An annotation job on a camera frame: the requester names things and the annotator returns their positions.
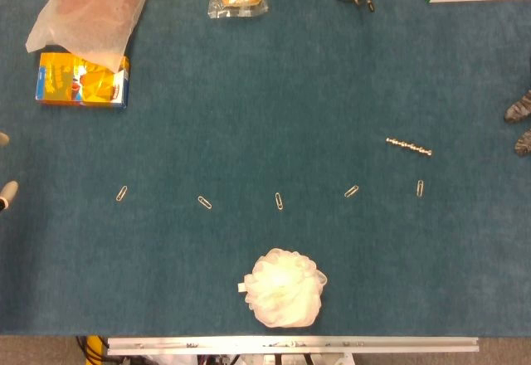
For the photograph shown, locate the yellow blue snack box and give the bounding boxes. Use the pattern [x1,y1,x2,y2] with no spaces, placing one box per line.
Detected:
[35,52,130,110]

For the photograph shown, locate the aluminium profile rail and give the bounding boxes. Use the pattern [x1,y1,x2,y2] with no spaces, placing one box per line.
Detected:
[106,336,480,357]

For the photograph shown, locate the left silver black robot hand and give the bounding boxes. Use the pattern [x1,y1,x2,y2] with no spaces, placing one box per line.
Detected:
[0,132,20,212]

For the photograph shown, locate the translucent bag with pink contents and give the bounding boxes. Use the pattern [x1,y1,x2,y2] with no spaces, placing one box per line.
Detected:
[25,0,160,74]

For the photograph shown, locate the white mesh bath pouf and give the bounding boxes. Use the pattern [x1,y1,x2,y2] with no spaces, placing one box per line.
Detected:
[237,247,329,329]

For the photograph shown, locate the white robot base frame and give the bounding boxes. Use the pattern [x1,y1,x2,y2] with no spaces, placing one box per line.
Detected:
[140,353,356,365]

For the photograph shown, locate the black and yellow cables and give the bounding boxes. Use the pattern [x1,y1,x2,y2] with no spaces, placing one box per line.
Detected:
[76,335,110,365]

